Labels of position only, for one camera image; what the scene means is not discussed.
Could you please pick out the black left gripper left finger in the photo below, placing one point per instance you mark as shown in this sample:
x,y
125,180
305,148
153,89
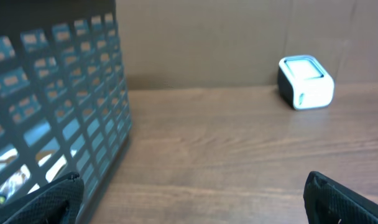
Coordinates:
x,y
57,202

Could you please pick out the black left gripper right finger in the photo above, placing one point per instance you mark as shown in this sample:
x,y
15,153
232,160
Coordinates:
x,y
329,202

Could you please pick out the white barcode scanner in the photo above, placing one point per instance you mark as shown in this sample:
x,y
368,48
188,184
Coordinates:
x,y
304,83

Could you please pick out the dark grey plastic basket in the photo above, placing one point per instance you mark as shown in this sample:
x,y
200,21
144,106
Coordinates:
x,y
63,97

